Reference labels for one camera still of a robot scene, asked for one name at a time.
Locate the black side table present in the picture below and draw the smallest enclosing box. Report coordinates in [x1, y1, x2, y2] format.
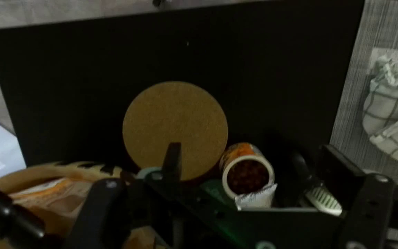
[0, 0, 367, 219]

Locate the black tool with white tip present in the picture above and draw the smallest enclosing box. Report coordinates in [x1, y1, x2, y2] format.
[291, 150, 345, 219]

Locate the round cork coaster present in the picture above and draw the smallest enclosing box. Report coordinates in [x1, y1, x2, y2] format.
[122, 81, 230, 183]

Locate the zebra pattern wooden bowl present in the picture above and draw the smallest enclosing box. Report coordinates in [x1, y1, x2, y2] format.
[0, 160, 173, 249]

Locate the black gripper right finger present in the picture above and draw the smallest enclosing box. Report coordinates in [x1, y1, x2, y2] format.
[338, 172, 397, 249]

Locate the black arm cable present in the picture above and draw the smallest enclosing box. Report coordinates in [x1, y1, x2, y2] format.
[0, 183, 49, 247]

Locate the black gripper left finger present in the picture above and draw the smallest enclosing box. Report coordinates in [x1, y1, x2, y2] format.
[75, 179, 131, 249]

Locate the grey woven placemat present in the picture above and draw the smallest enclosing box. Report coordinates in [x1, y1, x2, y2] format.
[330, 0, 398, 192]

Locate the brown patterned mug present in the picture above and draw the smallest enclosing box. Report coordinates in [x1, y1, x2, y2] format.
[219, 142, 280, 214]

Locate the white checkered dish cloth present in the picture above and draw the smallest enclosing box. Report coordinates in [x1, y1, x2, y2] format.
[363, 48, 398, 174]

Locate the round dark green object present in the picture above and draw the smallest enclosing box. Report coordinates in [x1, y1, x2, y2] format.
[201, 179, 240, 212]

